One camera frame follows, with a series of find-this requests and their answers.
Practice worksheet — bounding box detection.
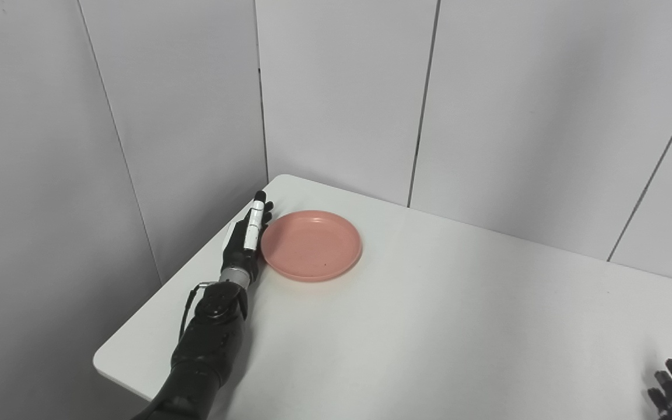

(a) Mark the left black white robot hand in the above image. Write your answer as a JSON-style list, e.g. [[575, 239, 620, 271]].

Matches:
[[220, 191, 274, 284]]

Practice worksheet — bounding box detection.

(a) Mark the pink round plate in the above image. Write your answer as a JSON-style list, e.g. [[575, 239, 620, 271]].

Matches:
[[261, 211, 363, 283]]

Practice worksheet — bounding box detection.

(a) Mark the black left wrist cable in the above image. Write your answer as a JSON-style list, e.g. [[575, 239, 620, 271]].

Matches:
[[178, 282, 218, 345]]

